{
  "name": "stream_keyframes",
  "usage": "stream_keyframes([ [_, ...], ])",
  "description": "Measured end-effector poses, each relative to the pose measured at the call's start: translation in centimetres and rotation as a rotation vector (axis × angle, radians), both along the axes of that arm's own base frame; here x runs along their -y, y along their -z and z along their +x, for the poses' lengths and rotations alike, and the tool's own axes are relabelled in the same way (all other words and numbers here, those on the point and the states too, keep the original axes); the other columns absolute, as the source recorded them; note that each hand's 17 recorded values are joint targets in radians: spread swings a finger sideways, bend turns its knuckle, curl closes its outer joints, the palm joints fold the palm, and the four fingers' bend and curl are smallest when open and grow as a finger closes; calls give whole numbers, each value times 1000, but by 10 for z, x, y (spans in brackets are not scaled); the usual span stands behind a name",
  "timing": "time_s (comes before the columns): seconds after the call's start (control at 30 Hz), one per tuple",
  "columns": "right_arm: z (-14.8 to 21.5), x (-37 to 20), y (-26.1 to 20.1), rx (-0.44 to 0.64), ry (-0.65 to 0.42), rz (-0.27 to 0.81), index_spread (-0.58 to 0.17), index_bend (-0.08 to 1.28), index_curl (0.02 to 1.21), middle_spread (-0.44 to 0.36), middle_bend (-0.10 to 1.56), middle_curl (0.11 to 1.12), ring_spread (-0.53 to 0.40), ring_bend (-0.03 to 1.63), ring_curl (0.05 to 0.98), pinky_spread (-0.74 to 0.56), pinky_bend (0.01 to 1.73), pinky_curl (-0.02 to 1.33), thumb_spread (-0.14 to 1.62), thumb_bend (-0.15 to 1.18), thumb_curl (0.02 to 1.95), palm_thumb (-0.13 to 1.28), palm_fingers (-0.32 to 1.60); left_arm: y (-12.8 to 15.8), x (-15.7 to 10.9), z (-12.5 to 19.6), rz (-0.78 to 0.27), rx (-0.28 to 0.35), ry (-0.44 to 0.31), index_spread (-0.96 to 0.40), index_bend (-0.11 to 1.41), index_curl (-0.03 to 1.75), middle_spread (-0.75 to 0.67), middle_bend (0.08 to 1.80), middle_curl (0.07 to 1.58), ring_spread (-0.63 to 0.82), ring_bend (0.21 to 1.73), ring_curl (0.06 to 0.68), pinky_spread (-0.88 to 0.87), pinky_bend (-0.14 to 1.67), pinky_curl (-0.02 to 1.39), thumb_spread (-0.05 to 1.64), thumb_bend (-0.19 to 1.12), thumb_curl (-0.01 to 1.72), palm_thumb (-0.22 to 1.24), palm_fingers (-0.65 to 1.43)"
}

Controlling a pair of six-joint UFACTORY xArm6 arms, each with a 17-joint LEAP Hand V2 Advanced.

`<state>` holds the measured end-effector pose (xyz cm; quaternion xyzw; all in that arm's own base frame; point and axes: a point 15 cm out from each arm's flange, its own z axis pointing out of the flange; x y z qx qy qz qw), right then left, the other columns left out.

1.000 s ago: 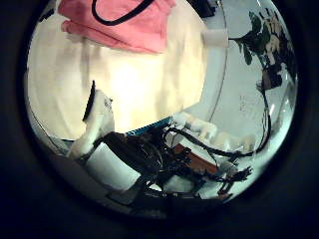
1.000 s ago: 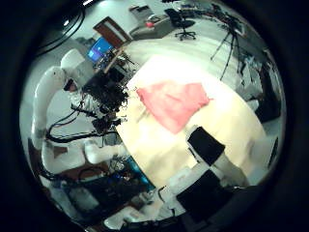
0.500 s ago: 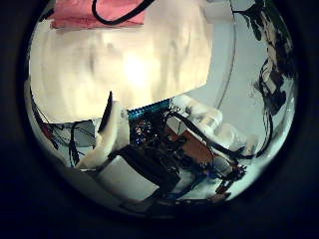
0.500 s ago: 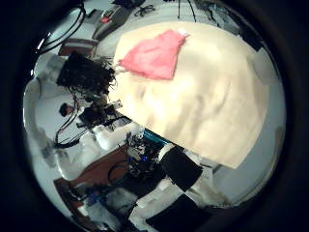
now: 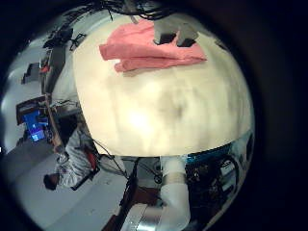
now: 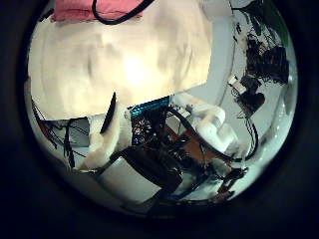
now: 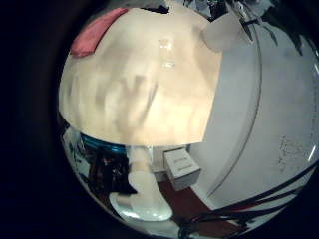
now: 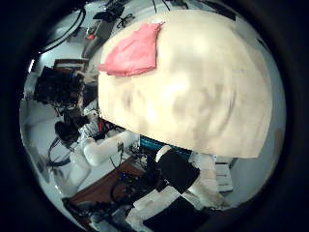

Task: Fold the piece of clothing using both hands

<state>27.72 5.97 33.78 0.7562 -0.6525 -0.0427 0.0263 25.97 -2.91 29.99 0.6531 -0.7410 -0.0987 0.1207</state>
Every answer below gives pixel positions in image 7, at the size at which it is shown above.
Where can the orange button shirt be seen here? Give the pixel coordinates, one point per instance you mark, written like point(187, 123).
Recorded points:
point(96, 33)

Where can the small white box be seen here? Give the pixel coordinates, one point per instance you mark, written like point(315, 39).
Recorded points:
point(182, 169)

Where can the teal cylindrical band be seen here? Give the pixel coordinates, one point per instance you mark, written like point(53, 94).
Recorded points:
point(99, 146)

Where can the black equipment stand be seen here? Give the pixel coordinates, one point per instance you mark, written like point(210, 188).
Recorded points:
point(109, 176)

